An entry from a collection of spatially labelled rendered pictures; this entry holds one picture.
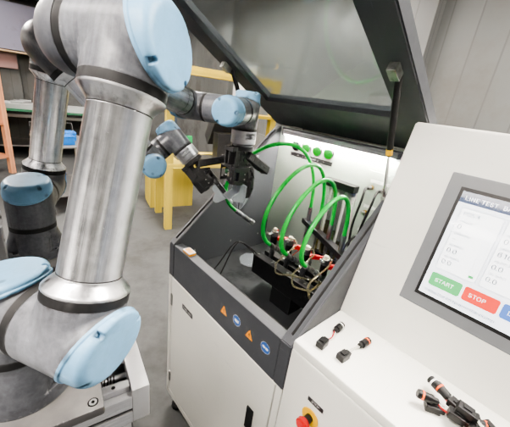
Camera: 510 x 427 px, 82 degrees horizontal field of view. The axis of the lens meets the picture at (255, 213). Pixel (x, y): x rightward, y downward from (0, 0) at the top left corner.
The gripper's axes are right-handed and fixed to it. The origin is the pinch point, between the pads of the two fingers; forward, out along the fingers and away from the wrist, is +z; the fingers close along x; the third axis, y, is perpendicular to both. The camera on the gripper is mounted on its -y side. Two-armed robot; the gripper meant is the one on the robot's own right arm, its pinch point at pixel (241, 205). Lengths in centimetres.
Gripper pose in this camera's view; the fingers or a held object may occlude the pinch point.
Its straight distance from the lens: 99.1
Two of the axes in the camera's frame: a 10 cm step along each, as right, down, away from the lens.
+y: -7.4, 1.5, -6.5
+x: 6.6, 3.5, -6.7
